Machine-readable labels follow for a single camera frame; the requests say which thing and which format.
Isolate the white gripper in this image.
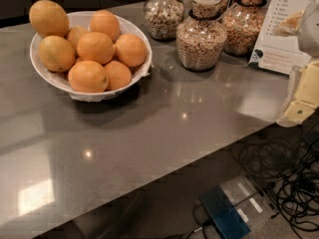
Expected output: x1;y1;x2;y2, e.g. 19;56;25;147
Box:
273;0;319;127

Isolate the white bowl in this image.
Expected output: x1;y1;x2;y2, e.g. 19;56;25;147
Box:
29;15;153;102

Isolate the white allergens sign card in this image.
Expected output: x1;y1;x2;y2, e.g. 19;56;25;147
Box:
248;0;312;75

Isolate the glass cereal jar right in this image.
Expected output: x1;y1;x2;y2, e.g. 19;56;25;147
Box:
221;0;267;56

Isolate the glass cereal jar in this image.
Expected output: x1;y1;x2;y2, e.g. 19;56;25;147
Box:
176;0;227;72
144;0;184;41
221;0;267;56

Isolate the glass cereal jar middle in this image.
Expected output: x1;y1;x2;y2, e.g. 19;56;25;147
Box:
176;0;227;72

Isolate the glass cereal jar left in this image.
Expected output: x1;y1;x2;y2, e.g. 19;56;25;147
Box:
144;0;184;41

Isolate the blue box on floor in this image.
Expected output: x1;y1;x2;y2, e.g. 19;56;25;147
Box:
199;186;250;239

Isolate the orange back top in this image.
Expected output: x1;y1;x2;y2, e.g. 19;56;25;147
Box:
90;10;121;42

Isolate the small orange behind centre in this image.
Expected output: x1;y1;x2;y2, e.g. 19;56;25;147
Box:
66;26;88;56

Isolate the orange left yellowish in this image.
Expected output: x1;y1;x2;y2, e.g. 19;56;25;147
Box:
38;36;76;73

